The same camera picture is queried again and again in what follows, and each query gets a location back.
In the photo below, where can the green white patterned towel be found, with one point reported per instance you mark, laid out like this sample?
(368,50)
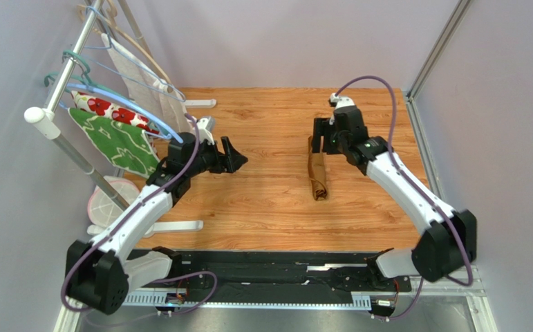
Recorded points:
(126,147)

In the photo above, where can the pink white mesh basket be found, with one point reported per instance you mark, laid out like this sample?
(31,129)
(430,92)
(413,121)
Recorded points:
(102,211)

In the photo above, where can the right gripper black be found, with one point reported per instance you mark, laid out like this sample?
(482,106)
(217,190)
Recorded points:
(323,127)

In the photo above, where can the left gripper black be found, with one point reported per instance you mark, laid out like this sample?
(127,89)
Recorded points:
(236,160)

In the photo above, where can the thin blue wire hanger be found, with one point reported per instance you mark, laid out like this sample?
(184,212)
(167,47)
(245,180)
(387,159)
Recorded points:
(137,75)

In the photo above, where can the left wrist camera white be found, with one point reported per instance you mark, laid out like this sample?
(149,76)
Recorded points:
(202,128)

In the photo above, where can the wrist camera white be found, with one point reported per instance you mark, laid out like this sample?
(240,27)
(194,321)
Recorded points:
(202,128)
(338,101)

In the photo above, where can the aluminium corner frame post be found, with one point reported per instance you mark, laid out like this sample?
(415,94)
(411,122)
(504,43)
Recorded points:
(439,47)

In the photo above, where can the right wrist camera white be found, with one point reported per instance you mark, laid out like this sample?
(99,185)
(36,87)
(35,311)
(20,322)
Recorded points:
(338,101)

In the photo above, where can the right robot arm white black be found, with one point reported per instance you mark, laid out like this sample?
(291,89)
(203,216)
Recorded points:
(447,237)

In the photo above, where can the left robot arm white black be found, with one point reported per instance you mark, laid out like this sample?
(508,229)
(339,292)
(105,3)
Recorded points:
(99,272)

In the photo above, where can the brown satin napkin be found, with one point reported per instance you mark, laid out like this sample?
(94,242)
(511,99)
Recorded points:
(317,173)

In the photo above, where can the teal plastic hanger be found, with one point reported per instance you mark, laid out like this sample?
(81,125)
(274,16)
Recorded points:
(83,79)

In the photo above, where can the light blue plastic hanger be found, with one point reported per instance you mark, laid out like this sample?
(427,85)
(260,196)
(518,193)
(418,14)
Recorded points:
(167,132)

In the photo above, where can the white metal clothes rack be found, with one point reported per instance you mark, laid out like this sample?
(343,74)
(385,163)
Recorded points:
(42,118)

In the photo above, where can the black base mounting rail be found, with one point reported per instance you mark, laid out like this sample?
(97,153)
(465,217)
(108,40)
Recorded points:
(262,279)

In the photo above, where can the beige grey hanging cloth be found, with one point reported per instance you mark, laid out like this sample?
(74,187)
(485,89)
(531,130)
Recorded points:
(172,113)

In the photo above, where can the red floral white cloth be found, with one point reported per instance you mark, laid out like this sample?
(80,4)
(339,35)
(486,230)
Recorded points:
(106,109)

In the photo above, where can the wooden hanger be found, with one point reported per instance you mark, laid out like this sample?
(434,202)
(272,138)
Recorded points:
(110,11)

